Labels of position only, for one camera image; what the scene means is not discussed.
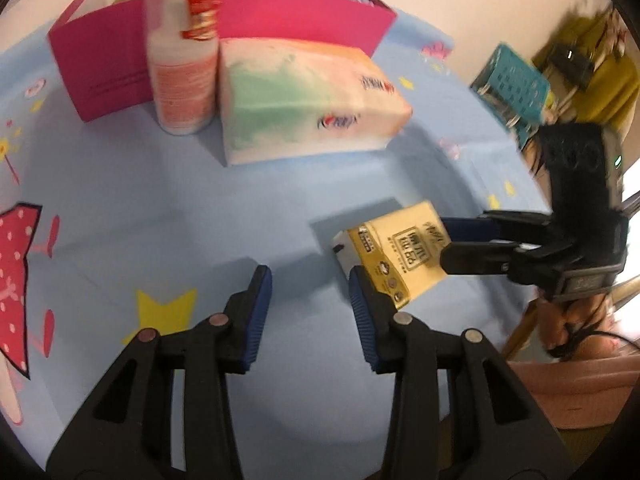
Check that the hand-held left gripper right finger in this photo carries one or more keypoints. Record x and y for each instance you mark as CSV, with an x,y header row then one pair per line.
x,y
365,315

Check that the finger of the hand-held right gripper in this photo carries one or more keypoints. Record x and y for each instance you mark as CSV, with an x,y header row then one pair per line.
x,y
470,227
475,257

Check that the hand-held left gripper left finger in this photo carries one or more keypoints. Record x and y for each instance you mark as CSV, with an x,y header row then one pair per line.
x,y
257,310

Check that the yellow tissue packet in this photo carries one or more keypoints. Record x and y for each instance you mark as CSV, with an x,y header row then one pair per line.
x,y
400,255

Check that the pink cardboard box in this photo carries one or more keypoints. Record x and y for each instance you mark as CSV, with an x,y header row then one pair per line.
x,y
105,60

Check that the person's right forearm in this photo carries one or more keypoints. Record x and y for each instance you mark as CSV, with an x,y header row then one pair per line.
x,y
575,390

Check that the person's right hand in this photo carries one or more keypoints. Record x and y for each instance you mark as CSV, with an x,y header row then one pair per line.
x,y
555,325

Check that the wooden furniture leg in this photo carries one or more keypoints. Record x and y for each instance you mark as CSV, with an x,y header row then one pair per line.
x,y
520,332

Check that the yellow chair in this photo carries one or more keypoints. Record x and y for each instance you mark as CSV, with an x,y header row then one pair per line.
x,y
605,80

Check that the teal plastic basket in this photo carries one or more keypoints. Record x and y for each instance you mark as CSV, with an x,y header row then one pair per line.
x,y
515,85

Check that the pastel tissue pack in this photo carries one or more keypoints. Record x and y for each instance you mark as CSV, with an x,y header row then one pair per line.
x,y
300,95

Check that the white bottle with red label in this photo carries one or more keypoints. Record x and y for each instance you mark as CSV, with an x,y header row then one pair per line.
x,y
182,80

